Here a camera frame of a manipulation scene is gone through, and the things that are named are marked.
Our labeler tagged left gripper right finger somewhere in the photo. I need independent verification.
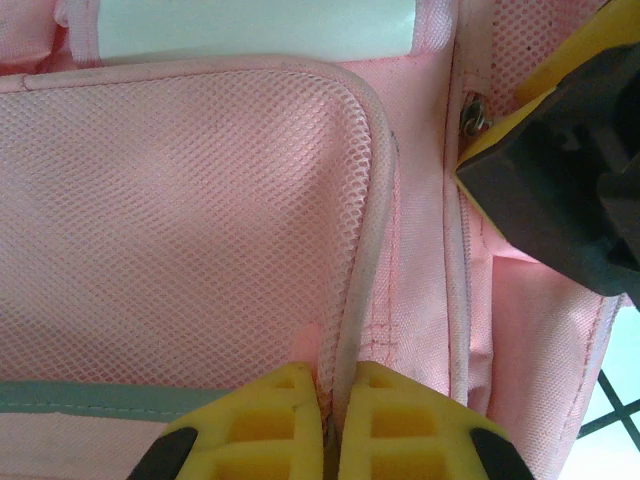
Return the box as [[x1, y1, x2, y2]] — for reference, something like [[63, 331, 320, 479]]
[[333, 359, 527, 480]]

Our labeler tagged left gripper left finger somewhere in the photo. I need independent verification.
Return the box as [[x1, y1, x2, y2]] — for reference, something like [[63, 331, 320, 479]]
[[133, 360, 327, 480]]

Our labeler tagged pink student backpack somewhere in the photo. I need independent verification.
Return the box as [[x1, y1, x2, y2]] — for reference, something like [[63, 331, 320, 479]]
[[0, 0, 640, 480]]

